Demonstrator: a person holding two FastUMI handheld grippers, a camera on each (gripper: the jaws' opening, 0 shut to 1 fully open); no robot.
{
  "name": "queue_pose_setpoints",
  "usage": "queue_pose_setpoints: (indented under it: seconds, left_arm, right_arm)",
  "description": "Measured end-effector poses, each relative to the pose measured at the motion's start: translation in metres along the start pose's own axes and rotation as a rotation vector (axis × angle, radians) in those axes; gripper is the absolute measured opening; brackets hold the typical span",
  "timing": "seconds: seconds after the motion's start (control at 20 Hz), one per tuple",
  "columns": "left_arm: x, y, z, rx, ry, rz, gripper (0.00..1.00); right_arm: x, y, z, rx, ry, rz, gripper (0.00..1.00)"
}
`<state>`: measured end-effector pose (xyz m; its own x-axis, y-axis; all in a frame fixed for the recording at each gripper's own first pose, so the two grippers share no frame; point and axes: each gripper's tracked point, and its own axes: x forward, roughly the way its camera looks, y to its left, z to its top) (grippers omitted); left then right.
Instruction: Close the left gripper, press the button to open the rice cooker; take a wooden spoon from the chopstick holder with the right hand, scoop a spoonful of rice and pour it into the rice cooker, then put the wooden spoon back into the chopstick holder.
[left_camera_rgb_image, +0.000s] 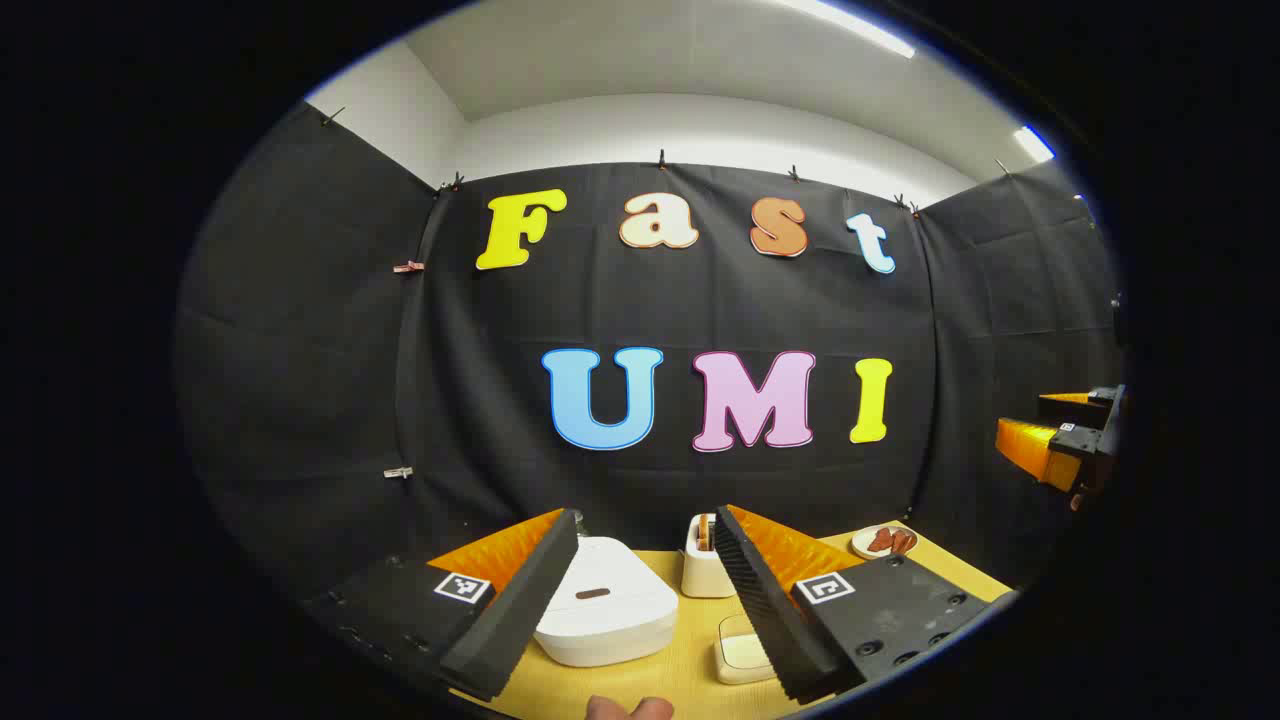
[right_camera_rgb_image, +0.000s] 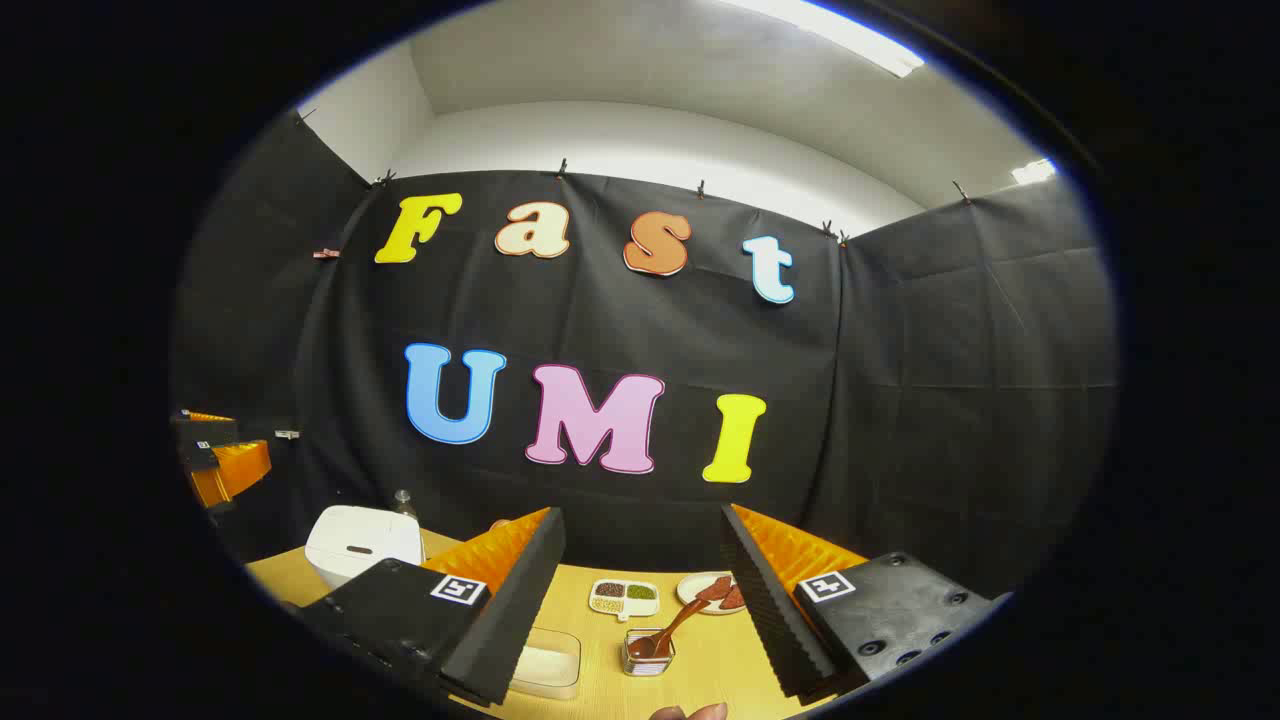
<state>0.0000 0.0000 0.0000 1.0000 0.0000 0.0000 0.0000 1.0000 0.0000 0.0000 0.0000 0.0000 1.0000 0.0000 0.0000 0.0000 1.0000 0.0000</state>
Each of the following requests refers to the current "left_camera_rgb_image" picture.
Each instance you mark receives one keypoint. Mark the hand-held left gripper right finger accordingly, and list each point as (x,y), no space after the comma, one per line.
(765,610)

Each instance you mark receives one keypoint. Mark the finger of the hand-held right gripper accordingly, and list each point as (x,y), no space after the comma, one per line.
(1075,408)
(1035,445)

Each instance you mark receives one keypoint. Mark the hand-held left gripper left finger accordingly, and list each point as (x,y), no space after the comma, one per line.
(520,600)

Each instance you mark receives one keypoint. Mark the white rice cooker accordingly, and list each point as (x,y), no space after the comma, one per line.
(610,620)

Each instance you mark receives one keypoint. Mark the clear plastic container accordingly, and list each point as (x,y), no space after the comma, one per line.
(728,672)

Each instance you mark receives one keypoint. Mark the white toaster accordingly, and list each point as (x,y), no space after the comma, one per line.
(700,575)

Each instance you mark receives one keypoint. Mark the toasted bread slice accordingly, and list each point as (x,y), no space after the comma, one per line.
(705,532)

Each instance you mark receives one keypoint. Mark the white round plate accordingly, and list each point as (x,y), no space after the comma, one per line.
(862,545)

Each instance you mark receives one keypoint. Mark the red meat slice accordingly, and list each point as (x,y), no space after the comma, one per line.
(901,543)
(881,541)

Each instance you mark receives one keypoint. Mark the ceiling light strip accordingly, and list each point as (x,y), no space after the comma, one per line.
(1033,143)

